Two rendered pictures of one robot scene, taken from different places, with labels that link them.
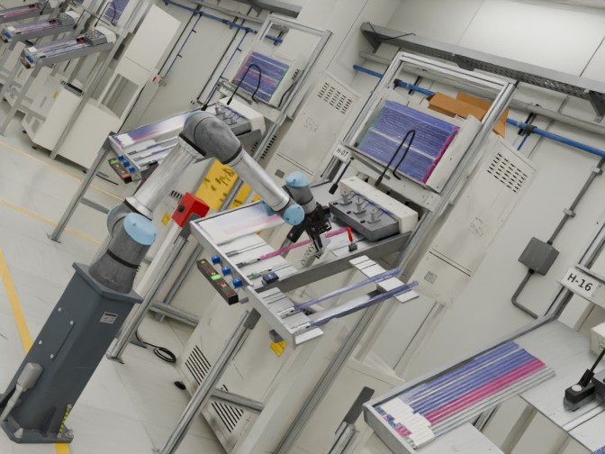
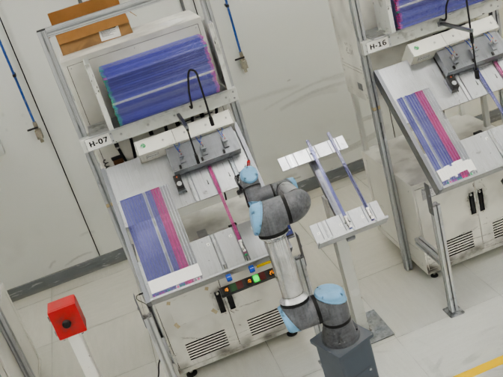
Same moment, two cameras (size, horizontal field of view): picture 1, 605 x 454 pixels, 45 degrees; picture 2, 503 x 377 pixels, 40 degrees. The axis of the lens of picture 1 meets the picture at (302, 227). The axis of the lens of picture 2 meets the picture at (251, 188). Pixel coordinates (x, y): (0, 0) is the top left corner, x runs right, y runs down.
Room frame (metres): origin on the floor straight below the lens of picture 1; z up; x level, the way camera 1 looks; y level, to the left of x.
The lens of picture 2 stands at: (1.47, 2.55, 2.29)
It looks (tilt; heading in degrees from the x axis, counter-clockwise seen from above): 24 degrees down; 297
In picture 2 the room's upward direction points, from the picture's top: 17 degrees counter-clockwise
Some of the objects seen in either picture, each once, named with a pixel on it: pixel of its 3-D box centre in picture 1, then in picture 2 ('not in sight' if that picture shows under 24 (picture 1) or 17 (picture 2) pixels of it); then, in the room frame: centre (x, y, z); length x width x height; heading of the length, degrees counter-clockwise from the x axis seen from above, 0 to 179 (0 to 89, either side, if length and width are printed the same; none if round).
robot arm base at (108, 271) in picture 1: (116, 267); (338, 326); (2.34, 0.45, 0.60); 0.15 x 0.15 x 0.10
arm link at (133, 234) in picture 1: (134, 237); (330, 303); (2.35, 0.45, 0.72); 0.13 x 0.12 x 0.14; 31
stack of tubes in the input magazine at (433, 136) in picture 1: (412, 143); (160, 78); (3.17, -0.22, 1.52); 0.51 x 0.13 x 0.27; 36
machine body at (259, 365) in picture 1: (281, 378); (215, 283); (3.29, -0.28, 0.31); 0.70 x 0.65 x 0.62; 36
